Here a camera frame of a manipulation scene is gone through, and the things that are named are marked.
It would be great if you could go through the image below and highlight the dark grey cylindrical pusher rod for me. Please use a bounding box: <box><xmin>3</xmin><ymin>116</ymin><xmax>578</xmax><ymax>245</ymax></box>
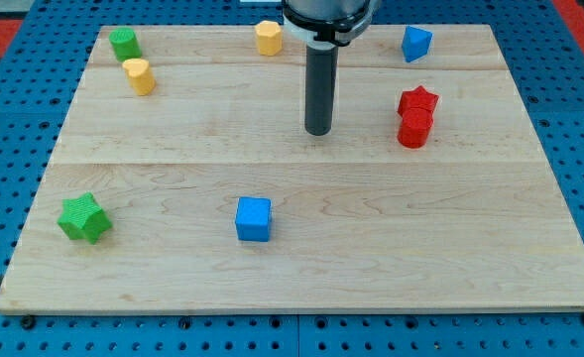
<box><xmin>304</xmin><ymin>47</ymin><xmax>338</xmax><ymax>136</ymax></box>

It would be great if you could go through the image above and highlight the blue triangle block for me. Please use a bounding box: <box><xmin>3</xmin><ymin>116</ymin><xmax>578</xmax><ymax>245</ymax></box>
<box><xmin>402</xmin><ymin>26</ymin><xmax>433</xmax><ymax>62</ymax></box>

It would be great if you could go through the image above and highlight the yellow octagon block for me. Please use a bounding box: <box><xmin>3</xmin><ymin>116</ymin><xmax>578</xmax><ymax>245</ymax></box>
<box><xmin>254</xmin><ymin>20</ymin><xmax>283</xmax><ymax>57</ymax></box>

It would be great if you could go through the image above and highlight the red star block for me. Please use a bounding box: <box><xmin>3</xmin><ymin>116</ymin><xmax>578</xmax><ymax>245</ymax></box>
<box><xmin>397</xmin><ymin>85</ymin><xmax>440</xmax><ymax>115</ymax></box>

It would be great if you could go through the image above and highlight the red cylinder block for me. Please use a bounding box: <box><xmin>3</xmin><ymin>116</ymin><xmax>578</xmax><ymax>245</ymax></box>
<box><xmin>397</xmin><ymin>107</ymin><xmax>434</xmax><ymax>149</ymax></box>

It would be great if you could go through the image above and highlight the blue cube block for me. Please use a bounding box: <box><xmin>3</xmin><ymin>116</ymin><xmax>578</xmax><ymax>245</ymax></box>
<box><xmin>235</xmin><ymin>196</ymin><xmax>272</xmax><ymax>242</ymax></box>

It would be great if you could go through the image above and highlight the light wooden board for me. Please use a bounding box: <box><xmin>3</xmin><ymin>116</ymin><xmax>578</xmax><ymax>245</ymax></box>
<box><xmin>0</xmin><ymin>25</ymin><xmax>584</xmax><ymax>315</ymax></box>

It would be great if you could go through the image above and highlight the yellow heart block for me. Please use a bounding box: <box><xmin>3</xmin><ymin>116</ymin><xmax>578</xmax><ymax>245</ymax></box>
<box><xmin>122</xmin><ymin>59</ymin><xmax>156</xmax><ymax>96</ymax></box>

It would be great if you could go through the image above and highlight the green cylinder block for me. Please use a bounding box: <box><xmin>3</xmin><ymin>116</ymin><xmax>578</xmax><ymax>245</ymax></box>
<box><xmin>108</xmin><ymin>27</ymin><xmax>142</xmax><ymax>62</ymax></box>

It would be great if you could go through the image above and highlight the green star block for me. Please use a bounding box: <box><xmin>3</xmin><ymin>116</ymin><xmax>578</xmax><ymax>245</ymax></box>
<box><xmin>57</xmin><ymin>192</ymin><xmax>112</xmax><ymax>244</ymax></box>

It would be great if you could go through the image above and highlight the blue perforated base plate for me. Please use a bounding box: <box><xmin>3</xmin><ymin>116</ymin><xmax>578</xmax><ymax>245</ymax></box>
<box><xmin>0</xmin><ymin>0</ymin><xmax>584</xmax><ymax>356</ymax></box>

